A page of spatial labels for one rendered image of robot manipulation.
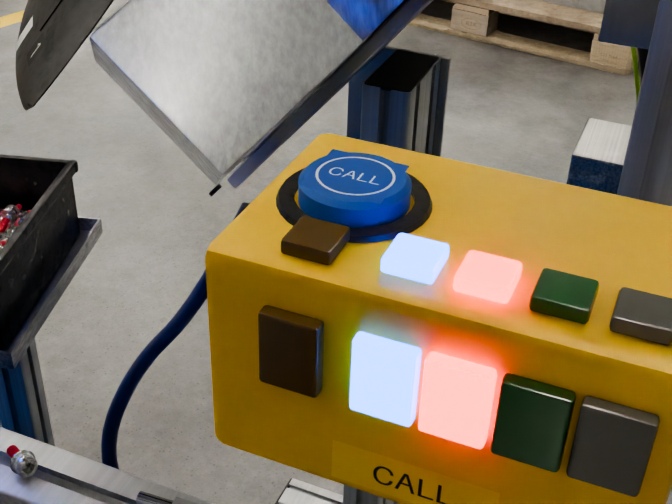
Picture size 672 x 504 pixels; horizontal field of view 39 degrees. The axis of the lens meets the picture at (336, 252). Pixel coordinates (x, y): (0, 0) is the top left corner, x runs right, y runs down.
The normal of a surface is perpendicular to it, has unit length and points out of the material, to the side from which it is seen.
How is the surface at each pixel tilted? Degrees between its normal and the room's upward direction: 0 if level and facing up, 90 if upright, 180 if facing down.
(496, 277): 0
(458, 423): 90
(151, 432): 0
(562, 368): 90
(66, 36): 52
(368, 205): 45
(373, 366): 90
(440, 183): 0
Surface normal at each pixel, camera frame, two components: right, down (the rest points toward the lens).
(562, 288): 0.03, -0.83
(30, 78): -0.66, -0.36
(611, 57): -0.53, 0.45
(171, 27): 0.20, -0.03
